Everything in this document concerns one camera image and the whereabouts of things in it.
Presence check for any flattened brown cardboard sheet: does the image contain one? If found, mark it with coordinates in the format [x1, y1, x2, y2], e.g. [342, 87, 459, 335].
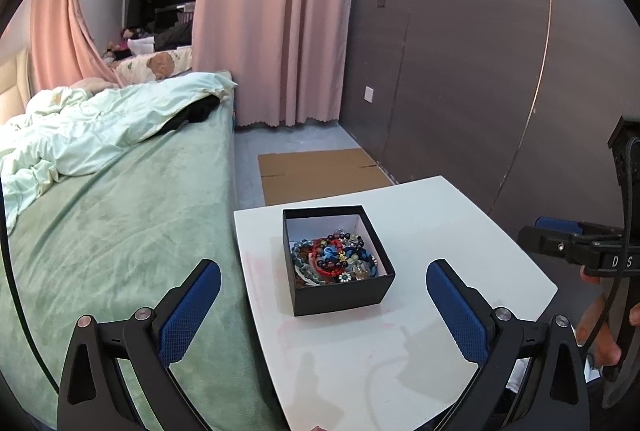
[258, 148, 393, 206]

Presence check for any pale green crumpled duvet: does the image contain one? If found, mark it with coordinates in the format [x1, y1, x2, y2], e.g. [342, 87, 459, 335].
[1, 72, 236, 231]

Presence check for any black garment under duvet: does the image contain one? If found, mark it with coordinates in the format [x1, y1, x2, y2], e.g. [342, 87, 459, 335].
[156, 95, 220, 136]

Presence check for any green bed sheet mattress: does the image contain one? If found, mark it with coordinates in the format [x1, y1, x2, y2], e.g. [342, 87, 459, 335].
[1, 102, 279, 430]

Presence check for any pink curtain left panel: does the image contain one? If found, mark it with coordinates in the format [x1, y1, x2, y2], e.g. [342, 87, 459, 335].
[30, 0, 119, 91]

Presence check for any pile of mixed jewelry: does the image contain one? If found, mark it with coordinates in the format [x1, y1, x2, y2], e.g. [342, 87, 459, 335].
[290, 231, 381, 288]

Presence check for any cartoon print pillow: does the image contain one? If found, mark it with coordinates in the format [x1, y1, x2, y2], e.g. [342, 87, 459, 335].
[113, 46, 192, 85]

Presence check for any black square jewelry box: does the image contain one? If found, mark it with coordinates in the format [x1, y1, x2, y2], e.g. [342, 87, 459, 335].
[282, 206, 395, 316]

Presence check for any pink curtain panel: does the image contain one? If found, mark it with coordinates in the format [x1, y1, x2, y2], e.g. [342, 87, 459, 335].
[192, 0, 352, 126]
[30, 0, 119, 91]

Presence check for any white wall socket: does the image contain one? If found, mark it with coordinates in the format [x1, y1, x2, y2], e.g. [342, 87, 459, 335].
[363, 86, 374, 104]

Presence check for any white square side table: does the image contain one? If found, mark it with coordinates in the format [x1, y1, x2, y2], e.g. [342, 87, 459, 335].
[234, 176, 556, 430]

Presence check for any person's right hand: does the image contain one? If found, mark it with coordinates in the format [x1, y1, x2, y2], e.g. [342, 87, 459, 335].
[574, 262, 640, 369]

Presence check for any pink curtain right panel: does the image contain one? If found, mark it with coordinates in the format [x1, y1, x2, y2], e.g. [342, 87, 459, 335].
[192, 0, 352, 126]

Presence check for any black cable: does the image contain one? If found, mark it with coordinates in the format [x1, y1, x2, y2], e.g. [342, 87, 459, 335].
[0, 179, 64, 387]

